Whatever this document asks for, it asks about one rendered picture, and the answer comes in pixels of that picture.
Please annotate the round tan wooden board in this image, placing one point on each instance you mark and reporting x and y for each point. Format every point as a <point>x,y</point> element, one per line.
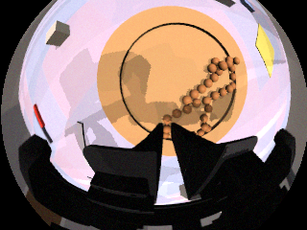
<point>158,56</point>

